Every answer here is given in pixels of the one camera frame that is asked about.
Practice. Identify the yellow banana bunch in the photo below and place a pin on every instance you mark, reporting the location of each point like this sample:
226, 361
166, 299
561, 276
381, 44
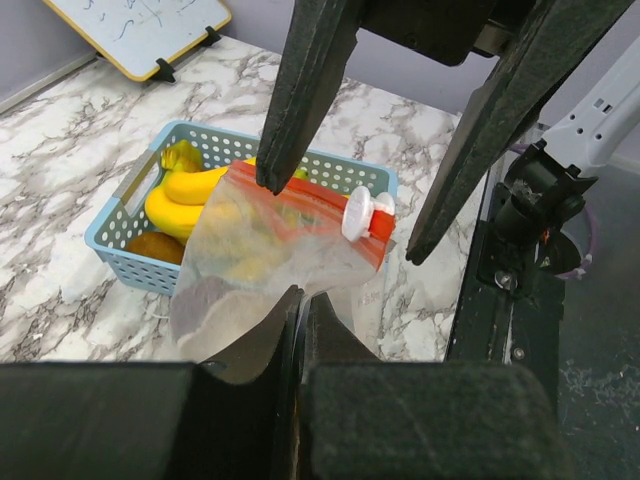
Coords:
175, 205

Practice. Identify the brown kiwi fruit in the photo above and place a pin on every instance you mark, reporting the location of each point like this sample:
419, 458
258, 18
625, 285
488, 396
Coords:
158, 246

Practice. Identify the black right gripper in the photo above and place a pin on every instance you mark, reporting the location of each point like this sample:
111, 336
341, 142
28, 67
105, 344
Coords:
551, 39

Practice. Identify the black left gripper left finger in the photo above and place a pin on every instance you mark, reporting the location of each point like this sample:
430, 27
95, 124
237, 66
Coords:
229, 417

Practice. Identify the light blue plastic basket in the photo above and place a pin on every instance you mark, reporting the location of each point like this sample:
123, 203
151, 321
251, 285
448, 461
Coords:
123, 217

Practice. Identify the small framed whiteboard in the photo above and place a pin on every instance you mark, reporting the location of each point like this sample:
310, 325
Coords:
143, 38

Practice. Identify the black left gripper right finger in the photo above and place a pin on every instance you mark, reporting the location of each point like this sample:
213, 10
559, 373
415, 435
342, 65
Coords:
363, 418

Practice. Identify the clear zip top bag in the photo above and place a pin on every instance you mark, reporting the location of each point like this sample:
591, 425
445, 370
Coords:
250, 246

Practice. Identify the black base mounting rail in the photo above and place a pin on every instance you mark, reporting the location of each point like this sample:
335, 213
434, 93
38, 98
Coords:
491, 323

